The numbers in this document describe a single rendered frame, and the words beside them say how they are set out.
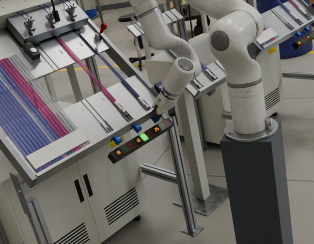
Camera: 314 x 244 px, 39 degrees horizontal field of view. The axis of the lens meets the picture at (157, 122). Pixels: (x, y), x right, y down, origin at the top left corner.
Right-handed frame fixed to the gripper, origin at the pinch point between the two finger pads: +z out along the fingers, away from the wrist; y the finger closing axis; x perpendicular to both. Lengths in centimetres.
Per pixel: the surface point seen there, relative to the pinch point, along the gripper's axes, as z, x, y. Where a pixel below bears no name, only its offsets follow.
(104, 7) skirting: 550, 502, 553
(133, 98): 2.5, 12.8, -2.2
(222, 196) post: 58, -41, 42
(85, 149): 0.8, 2.4, -36.8
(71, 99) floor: 230, 145, 115
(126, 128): 2.9, 2.4, -14.8
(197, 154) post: 42, -16, 36
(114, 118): 2.5, 8.5, -16.5
